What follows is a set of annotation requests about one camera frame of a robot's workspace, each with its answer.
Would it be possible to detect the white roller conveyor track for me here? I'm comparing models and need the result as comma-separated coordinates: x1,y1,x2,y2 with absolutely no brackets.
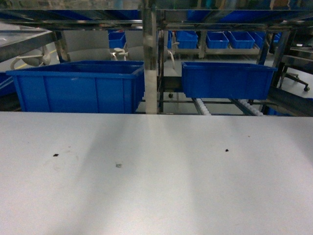
192,98,264,117

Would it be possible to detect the large blue plastic crate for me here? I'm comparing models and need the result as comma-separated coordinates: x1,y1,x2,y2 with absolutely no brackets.
6,61,145,114

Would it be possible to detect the stainless steel rack upright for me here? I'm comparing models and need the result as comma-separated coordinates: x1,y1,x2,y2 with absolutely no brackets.
142,0,157,114

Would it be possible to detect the grey office chair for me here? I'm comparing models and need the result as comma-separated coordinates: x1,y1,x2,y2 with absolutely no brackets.
10,46,51,70

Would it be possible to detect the right blue plastic crate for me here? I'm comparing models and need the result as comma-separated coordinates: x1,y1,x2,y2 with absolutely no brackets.
181,62,277,100

